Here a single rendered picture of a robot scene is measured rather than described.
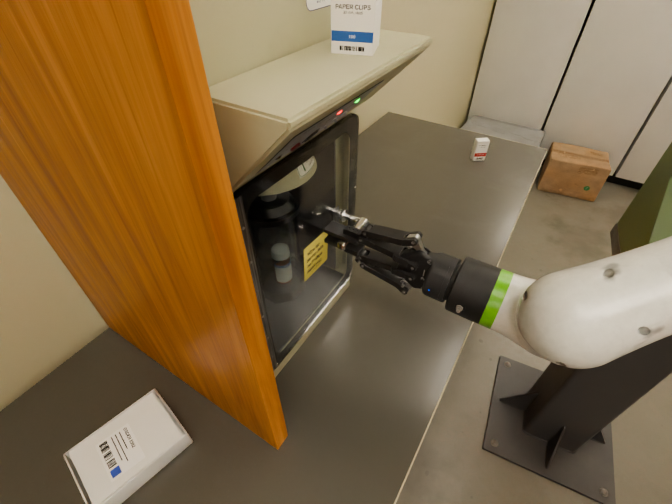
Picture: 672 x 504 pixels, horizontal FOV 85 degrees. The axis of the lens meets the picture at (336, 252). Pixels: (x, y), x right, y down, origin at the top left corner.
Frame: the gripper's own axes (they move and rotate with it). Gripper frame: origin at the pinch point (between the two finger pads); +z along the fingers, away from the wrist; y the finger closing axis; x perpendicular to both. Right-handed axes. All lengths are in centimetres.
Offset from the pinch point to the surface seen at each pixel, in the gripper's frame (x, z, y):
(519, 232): -189, -30, -121
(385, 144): -84, 31, -26
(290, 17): 5.1, 4.5, 34.6
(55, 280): 31, 48, -10
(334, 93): 13.6, -6.7, 31.0
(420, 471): -14, -29, -120
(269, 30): 8.9, 4.5, 34.0
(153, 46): 28.9, -4.0, 37.8
